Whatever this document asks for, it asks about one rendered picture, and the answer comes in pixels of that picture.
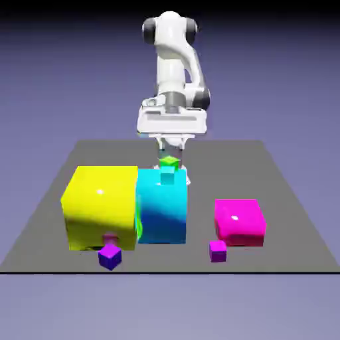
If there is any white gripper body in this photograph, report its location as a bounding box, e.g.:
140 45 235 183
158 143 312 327
136 105 209 139

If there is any small green cube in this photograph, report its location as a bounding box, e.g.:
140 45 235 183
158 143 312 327
158 155 180 171

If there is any small cyan cube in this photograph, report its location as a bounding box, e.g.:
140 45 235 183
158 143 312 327
160 166 176 186

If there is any small purple cube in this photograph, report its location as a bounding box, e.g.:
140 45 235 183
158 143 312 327
209 240 228 263

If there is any small violet blue cube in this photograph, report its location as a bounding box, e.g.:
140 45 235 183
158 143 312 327
98 244 123 272

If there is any large cyan box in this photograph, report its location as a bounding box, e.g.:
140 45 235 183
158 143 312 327
135 167 189 244

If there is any large yellow box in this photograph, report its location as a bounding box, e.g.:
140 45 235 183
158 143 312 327
60 165 139 252

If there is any large magenta box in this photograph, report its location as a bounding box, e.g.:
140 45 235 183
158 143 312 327
214 199 267 248

